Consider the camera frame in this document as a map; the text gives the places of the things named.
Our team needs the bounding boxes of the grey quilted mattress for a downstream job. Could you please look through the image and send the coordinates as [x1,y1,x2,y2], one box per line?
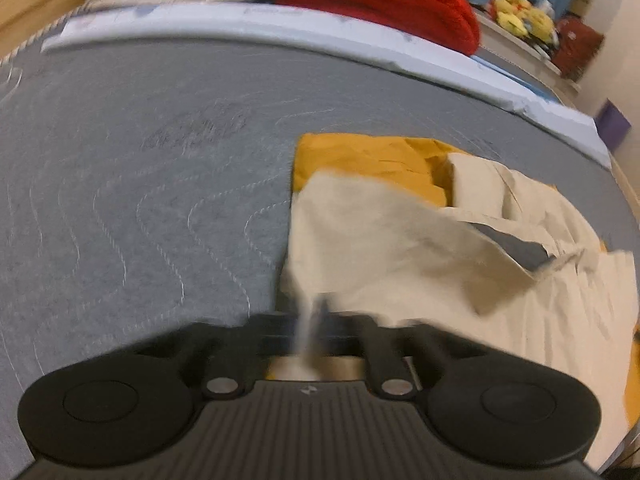
[1,41,639,479]

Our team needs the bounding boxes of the purple box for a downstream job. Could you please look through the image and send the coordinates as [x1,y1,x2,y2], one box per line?
[594,100,631,152]

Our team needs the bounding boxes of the yellow plush toys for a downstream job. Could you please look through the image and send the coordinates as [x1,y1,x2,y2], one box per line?
[486,0,559,51]

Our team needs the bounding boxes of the beige and yellow jacket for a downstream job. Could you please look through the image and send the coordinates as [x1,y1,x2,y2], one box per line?
[281,133,639,468]

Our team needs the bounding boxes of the white low shelf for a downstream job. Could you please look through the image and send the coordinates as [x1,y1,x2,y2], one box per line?
[474,10,579,107]

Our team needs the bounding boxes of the light blue folded sheet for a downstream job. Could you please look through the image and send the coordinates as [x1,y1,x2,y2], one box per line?
[41,3,612,168]

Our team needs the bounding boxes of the dark red bag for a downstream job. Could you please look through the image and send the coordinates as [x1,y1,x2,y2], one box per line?
[551,15,605,81]

